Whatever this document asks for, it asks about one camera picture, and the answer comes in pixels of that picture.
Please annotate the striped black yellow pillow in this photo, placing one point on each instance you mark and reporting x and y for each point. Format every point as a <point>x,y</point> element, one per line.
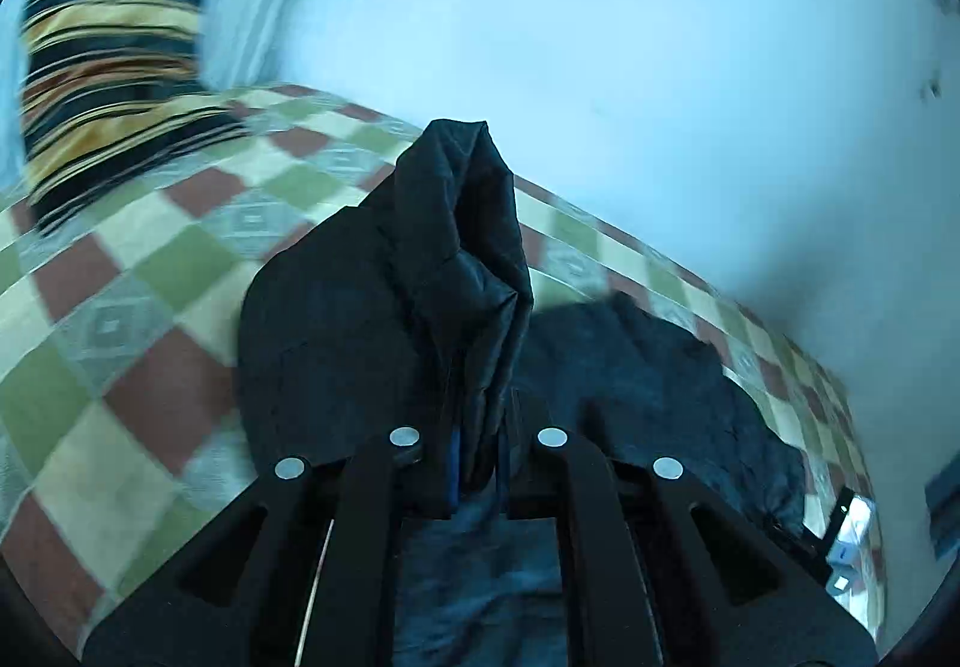
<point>97,82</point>

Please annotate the checkered bed sheet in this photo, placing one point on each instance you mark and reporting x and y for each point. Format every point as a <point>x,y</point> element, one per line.
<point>112,322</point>

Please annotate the black puffer jacket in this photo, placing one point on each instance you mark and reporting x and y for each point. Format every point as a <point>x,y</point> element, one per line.
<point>352,337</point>

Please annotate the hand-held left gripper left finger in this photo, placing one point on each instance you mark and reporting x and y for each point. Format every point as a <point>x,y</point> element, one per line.
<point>453,479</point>

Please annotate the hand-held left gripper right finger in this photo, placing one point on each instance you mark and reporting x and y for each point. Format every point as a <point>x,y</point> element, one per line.
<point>596,532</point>

